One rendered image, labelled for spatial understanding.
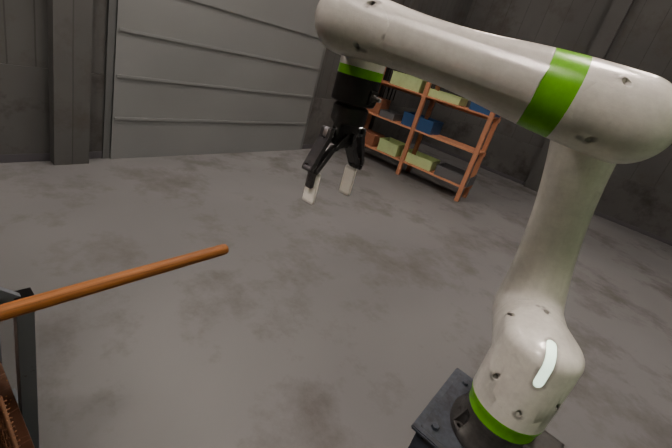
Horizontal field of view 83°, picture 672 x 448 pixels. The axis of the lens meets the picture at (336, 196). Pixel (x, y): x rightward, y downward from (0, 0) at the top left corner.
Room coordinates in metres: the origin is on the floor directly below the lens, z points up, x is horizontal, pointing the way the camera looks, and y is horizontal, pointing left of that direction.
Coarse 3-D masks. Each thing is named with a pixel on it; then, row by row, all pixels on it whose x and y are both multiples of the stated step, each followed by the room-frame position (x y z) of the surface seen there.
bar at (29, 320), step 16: (0, 288) 0.74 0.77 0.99; (16, 320) 0.75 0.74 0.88; (32, 320) 0.78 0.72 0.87; (16, 336) 0.75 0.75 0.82; (32, 336) 0.78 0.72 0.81; (0, 352) 1.05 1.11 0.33; (16, 352) 0.76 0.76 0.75; (32, 352) 0.77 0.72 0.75; (16, 368) 0.77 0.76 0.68; (32, 368) 0.77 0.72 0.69; (32, 384) 0.77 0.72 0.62; (16, 400) 1.10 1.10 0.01; (32, 400) 0.77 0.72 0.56; (32, 416) 0.77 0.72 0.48; (32, 432) 0.77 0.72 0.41
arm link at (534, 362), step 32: (512, 320) 0.55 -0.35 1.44; (544, 320) 0.56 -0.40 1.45; (512, 352) 0.51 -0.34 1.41; (544, 352) 0.49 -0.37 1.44; (576, 352) 0.51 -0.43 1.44; (480, 384) 0.53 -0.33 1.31; (512, 384) 0.49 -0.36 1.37; (544, 384) 0.47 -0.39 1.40; (480, 416) 0.50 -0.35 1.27; (512, 416) 0.47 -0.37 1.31; (544, 416) 0.47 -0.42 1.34
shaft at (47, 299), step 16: (192, 256) 0.80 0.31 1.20; (208, 256) 0.83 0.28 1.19; (128, 272) 0.67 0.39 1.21; (144, 272) 0.70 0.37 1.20; (160, 272) 0.73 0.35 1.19; (64, 288) 0.58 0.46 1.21; (80, 288) 0.59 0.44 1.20; (96, 288) 0.61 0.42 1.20; (0, 304) 0.50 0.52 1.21; (16, 304) 0.51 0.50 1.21; (32, 304) 0.53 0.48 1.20; (48, 304) 0.54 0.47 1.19; (0, 320) 0.49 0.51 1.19
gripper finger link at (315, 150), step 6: (324, 126) 0.75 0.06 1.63; (330, 132) 0.74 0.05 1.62; (318, 138) 0.74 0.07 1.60; (324, 138) 0.74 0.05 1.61; (330, 138) 0.74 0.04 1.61; (318, 144) 0.74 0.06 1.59; (324, 144) 0.73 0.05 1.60; (312, 150) 0.73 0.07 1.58; (318, 150) 0.73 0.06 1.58; (324, 150) 0.73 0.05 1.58; (312, 156) 0.72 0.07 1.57; (318, 156) 0.72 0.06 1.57; (306, 162) 0.72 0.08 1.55; (312, 162) 0.72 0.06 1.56; (318, 162) 0.73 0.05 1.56; (312, 168) 0.71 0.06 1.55
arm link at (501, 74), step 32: (320, 0) 0.66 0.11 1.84; (352, 0) 0.63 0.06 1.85; (384, 0) 0.64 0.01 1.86; (320, 32) 0.65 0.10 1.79; (352, 32) 0.63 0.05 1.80; (384, 32) 0.61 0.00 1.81; (416, 32) 0.60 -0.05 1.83; (448, 32) 0.60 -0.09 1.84; (480, 32) 0.60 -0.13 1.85; (384, 64) 0.64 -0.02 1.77; (416, 64) 0.61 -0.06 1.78; (448, 64) 0.58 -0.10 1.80; (480, 64) 0.57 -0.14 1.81; (512, 64) 0.55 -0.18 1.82; (544, 64) 0.54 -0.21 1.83; (480, 96) 0.58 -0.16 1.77; (512, 96) 0.55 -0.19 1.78
